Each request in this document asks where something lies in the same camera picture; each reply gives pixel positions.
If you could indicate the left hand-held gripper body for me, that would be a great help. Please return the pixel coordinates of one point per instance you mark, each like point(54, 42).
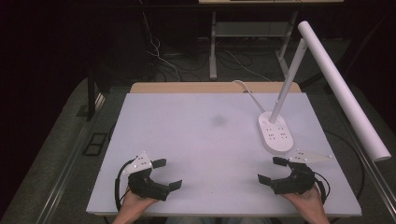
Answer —
point(146, 186)

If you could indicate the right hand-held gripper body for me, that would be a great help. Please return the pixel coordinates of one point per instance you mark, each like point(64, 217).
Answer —
point(295, 183)

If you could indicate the person's left hand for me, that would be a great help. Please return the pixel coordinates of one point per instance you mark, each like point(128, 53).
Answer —
point(134, 207)

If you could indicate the person's right hand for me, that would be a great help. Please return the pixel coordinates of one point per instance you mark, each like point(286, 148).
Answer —
point(308, 203)

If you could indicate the white desk lamp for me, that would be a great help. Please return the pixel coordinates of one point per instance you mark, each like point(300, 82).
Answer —
point(339, 90)

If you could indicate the black stand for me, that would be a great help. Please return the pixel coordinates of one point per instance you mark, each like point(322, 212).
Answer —
point(91, 99)

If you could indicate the metal floor rail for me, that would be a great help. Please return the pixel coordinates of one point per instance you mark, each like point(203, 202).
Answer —
point(67, 174)
point(373, 174)

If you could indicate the grey metal desk frame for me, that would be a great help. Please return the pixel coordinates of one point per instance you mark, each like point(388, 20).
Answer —
point(213, 56)

